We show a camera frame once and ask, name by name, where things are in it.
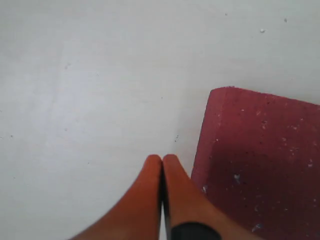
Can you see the red brick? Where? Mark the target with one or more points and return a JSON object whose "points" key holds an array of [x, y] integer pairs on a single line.
{"points": [[258, 161]]}

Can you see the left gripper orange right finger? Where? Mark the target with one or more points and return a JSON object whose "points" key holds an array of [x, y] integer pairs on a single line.
{"points": [[189, 215]]}

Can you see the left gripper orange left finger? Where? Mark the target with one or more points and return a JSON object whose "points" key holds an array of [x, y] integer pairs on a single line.
{"points": [[137, 215]]}

